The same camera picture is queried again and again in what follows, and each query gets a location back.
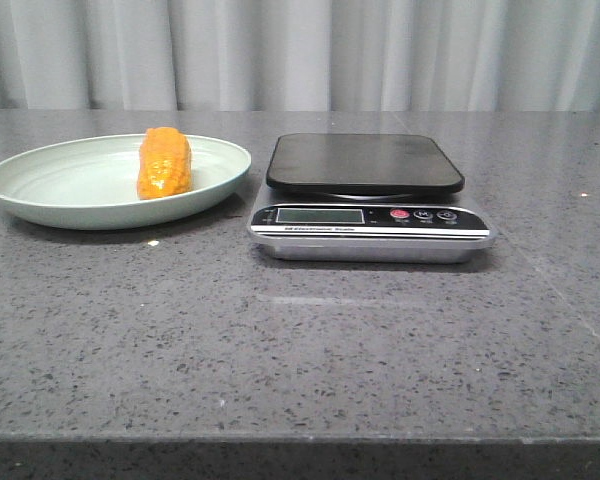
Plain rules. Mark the orange corn cob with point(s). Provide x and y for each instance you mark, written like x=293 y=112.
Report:
x=165 y=164

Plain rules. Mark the white pleated curtain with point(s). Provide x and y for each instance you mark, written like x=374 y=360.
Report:
x=301 y=55

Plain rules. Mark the light green plate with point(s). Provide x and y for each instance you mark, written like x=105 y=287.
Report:
x=90 y=184

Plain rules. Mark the black silver kitchen scale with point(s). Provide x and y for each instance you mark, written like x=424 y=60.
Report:
x=366 y=198

